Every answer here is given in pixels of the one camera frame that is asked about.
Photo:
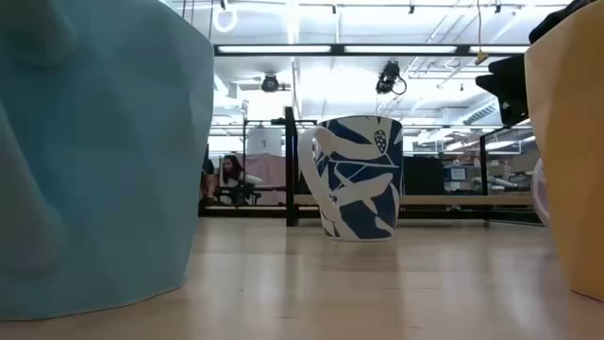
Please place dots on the yellow mug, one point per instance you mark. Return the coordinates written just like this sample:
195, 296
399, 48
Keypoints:
575, 165

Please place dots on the blue white leaf-pattern mug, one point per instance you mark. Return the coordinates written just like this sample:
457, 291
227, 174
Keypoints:
363, 222

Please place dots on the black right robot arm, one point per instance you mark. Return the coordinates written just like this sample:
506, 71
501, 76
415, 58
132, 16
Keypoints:
552, 23

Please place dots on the black monitor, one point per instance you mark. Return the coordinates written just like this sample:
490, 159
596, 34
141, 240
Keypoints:
423, 175

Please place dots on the black overhead light bar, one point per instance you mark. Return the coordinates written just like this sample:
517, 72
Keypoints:
337, 49

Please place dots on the round black ceiling device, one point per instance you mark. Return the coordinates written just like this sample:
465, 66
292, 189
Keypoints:
270, 83

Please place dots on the pink partition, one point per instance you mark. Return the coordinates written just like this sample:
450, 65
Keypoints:
271, 172

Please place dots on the person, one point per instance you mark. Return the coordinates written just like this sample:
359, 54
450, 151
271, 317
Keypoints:
232, 171

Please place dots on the black ceiling camera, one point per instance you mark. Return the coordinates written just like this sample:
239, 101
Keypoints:
388, 78

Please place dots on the black frame wooden shelf rack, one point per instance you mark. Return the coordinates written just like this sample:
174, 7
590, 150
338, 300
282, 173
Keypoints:
290, 165

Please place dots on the black aluminium table frame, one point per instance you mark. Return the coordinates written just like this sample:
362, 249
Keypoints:
245, 212

